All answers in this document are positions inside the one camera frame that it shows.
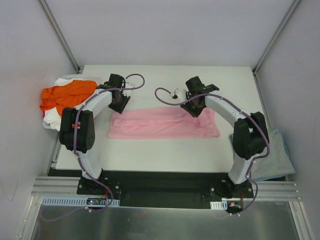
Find pink t shirt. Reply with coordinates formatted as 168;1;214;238
107;106;220;140

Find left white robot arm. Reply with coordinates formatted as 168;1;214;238
59;73;131;195

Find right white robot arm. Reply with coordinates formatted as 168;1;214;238
180;76;269;198

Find white plastic bin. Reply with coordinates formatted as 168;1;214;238
41;73;104;131

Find orange t shirt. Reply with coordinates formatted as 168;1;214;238
39;79;98;116

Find white t shirt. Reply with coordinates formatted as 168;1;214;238
42;77;102;131

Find grey folded t shirt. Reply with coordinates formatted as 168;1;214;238
229;128;296;180

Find blue folded t shirt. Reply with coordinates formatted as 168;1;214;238
228;127;291;182

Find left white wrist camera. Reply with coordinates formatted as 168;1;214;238
122;82;135;97

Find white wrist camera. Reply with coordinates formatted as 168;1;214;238
171;88;187;102
122;82;135;97

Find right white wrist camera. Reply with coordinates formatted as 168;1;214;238
171;88;187;102

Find right aluminium corner post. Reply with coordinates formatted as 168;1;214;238
252;0;303;76

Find aluminium corner post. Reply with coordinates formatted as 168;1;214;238
252;0;303;76
37;0;81;73

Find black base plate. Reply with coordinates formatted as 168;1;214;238
76;170;254;209

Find left slotted cable duct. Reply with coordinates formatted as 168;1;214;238
42;196;120;208

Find slotted cable duct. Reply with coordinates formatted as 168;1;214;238
42;196;120;208
210;200;228;211

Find left aluminium corner post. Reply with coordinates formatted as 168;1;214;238
37;0;81;73

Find aluminium extrusion rail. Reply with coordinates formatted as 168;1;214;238
33;169;302;201

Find right slotted cable duct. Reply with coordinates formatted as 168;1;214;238
210;200;228;211

